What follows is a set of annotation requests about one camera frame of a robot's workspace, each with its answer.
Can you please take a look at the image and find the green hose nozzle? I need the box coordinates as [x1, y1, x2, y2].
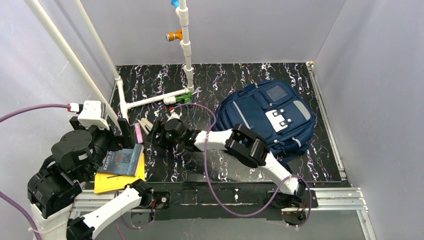
[175, 92, 192, 104]

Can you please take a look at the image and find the navy blue backpack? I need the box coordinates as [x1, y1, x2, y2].
[212, 80, 315, 160]

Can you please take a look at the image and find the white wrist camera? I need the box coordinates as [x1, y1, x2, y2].
[77, 100, 110, 130]
[166, 109, 181, 121]

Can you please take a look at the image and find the orange hose nozzle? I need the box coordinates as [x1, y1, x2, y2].
[165, 29, 184, 42]

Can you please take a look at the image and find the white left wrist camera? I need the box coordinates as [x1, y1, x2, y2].
[77, 100, 110, 130]

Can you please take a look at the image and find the white PVC pipe frame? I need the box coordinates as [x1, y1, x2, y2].
[25, 0, 196, 120]

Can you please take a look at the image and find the yellow book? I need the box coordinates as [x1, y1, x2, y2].
[93, 153, 145, 194]

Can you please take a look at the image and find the silver wrench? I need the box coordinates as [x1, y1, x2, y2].
[192, 87, 202, 94]

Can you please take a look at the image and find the blue pipe fitting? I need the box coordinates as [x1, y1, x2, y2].
[171, 0, 180, 8]

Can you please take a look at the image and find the pink marker pen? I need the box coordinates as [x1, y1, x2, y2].
[134, 122, 143, 144]

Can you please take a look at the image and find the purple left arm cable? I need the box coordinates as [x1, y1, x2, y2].
[0, 103, 80, 240]

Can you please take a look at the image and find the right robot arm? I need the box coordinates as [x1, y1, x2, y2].
[144, 118, 306, 206]

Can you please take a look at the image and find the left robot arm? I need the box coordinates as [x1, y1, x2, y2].
[27, 117, 153, 240]

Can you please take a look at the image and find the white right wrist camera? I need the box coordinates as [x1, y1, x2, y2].
[166, 109, 181, 121]

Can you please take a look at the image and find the Nineteen Eighty-Four dark book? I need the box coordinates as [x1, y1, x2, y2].
[97, 144, 144, 177]

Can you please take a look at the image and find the beige and grey stapler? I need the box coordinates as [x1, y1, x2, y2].
[138, 118, 153, 135]

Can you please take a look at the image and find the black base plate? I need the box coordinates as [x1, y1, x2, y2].
[130, 180, 319, 222]

